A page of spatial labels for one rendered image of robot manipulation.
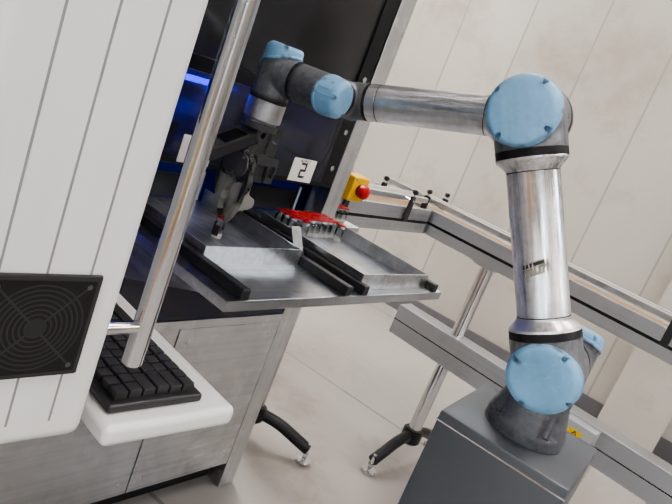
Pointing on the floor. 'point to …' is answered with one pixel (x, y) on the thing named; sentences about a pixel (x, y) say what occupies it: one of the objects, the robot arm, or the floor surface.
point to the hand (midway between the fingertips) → (221, 213)
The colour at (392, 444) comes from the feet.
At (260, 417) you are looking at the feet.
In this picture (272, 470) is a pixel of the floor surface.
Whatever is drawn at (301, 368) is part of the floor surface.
